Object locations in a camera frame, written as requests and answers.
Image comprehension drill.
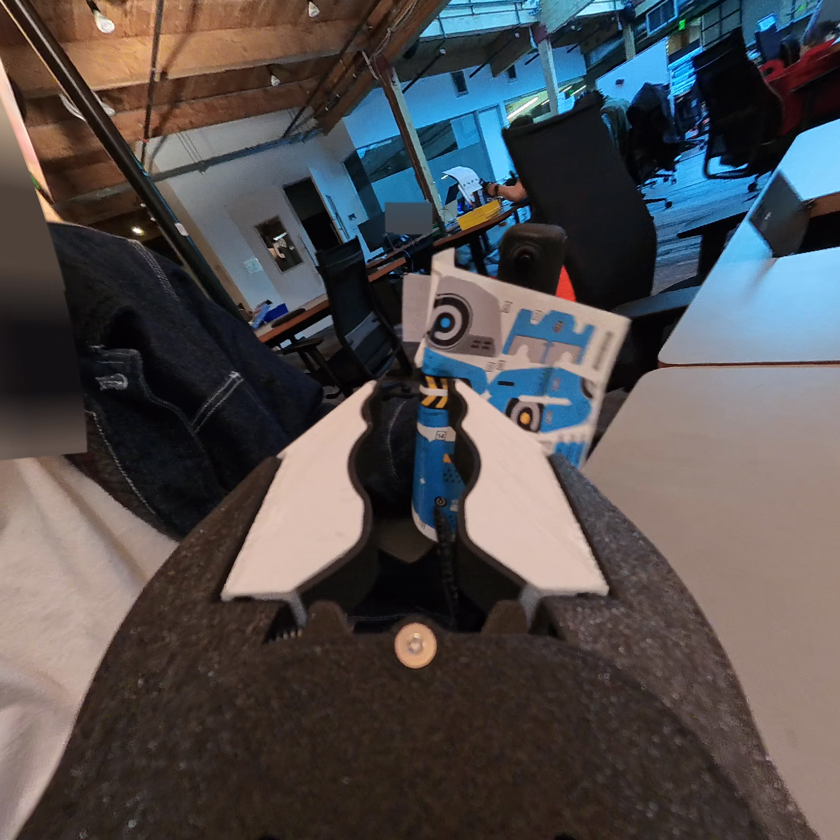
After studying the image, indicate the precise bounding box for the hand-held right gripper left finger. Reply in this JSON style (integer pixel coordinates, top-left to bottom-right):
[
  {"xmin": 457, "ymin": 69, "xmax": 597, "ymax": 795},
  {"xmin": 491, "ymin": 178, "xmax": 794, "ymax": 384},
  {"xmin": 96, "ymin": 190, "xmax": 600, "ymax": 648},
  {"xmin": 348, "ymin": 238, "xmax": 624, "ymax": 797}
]
[{"xmin": 220, "ymin": 379, "xmax": 382, "ymax": 601}]

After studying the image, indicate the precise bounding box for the long wooden table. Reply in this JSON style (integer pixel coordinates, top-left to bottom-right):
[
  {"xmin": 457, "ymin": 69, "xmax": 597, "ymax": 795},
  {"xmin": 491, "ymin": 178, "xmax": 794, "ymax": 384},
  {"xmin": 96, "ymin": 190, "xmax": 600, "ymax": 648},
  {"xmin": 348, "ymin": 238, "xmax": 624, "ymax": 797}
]
[{"xmin": 252, "ymin": 206, "xmax": 532, "ymax": 347}]

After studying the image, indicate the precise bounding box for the large black office chair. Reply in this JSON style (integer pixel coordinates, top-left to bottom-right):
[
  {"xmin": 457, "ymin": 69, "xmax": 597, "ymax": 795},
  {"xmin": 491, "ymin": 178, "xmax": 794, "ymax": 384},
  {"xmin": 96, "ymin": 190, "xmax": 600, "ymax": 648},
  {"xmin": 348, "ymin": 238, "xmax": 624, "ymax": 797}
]
[{"xmin": 502, "ymin": 92, "xmax": 658, "ymax": 311}]

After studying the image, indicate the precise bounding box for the small black office chair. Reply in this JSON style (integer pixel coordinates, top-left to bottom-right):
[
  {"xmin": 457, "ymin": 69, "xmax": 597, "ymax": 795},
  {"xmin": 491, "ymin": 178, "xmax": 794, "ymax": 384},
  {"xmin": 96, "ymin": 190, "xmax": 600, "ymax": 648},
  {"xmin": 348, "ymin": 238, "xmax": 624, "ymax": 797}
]
[{"xmin": 315, "ymin": 239, "xmax": 409, "ymax": 396}]

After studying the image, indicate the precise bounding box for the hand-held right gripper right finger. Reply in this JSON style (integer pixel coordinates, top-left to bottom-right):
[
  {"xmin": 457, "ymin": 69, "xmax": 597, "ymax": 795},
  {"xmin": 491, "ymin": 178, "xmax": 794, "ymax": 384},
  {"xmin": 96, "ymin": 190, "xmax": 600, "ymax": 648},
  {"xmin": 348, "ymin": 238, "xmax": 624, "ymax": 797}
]
[{"xmin": 451, "ymin": 379, "xmax": 611, "ymax": 598}]

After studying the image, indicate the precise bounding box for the grey desk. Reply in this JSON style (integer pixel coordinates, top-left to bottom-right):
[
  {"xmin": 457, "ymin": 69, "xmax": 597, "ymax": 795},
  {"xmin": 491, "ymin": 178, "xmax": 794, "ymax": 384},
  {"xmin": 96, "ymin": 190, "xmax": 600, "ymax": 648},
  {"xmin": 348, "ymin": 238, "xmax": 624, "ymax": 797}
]
[
  {"xmin": 658, "ymin": 118, "xmax": 840, "ymax": 367},
  {"xmin": 583, "ymin": 364, "xmax": 840, "ymax": 840}
]

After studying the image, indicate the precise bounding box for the black pole stand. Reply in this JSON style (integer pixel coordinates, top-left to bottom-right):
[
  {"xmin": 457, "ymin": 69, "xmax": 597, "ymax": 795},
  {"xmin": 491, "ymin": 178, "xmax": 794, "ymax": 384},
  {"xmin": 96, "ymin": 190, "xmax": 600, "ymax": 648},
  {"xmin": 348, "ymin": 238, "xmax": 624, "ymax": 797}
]
[{"xmin": 0, "ymin": 0, "xmax": 249, "ymax": 322}]

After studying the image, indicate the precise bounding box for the blue sticker sheet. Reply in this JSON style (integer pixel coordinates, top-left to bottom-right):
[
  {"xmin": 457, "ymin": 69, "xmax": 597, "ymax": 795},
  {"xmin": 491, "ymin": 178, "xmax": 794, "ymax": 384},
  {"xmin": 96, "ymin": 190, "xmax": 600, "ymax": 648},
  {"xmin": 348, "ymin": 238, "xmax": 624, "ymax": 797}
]
[{"xmin": 402, "ymin": 248, "xmax": 632, "ymax": 546}]

